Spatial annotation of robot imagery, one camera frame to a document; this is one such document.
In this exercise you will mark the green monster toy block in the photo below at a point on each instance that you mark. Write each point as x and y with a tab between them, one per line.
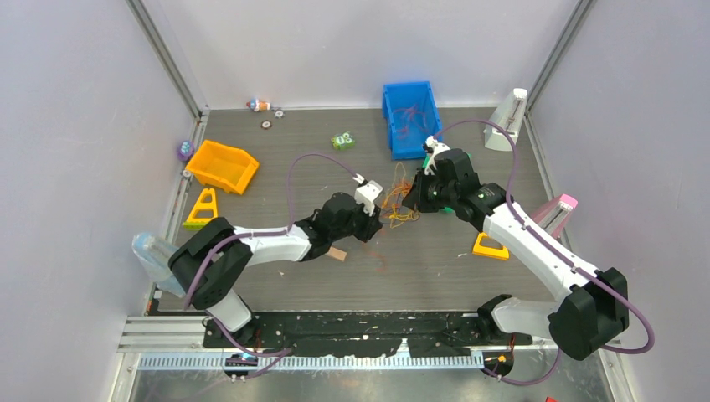
343	141

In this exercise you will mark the green plastic bin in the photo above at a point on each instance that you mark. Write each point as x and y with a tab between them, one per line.
446	210

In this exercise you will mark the orange plastic bin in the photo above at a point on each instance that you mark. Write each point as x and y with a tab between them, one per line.
221	166

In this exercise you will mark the small clown figurine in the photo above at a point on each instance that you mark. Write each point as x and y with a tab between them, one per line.
258	105

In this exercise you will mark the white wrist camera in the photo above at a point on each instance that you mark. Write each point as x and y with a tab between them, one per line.
432	148
367	193

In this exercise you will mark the yellow triangle block left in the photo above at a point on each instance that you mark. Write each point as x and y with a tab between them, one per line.
203	211

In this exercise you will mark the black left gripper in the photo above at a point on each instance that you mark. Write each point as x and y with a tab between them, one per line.
371	224

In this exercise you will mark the white metronome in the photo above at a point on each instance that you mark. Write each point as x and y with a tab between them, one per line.
509	117

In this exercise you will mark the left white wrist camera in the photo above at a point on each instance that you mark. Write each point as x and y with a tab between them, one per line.
367	193

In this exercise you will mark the small wooden block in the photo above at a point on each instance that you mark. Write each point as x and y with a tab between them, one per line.
337	254

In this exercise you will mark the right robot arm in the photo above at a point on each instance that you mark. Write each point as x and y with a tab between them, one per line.
586	312

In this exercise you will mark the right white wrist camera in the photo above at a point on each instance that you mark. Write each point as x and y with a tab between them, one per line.
432	148

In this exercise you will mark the purple round toy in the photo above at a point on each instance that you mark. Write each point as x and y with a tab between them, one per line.
185	151

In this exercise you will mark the yellow triangle block right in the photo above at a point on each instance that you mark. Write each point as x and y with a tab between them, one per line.
499	252

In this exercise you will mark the pink metronome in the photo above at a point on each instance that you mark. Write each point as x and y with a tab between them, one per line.
555	214

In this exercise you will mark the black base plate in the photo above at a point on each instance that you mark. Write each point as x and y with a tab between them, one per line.
363	334

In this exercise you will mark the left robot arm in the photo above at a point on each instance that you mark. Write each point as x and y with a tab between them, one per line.
211	261

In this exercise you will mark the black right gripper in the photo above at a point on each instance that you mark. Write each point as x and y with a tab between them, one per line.
414	199

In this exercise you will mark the yellow triangle block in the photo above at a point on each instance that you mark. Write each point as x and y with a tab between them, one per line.
499	252
203	211

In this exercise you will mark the clear plastic bottle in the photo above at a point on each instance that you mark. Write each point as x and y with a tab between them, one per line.
154	253

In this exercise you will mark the blue plastic bin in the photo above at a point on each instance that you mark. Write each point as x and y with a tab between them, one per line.
411	116

